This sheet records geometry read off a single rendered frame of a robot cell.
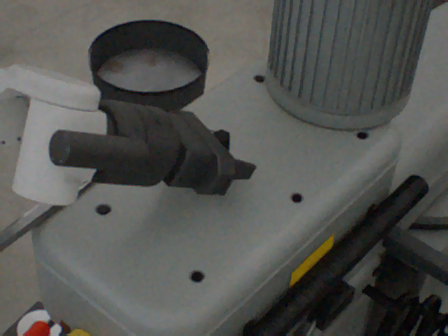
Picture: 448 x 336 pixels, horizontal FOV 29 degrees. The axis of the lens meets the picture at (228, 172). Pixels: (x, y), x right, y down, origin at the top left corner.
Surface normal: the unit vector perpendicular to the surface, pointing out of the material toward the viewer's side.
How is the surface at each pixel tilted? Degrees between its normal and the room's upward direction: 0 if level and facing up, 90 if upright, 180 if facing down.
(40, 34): 0
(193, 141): 30
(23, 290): 0
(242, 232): 0
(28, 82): 58
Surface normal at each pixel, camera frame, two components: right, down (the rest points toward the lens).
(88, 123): 0.67, 0.29
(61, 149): -0.70, -0.07
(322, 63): -0.44, 0.61
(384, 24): 0.22, 0.69
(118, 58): 0.05, -0.72
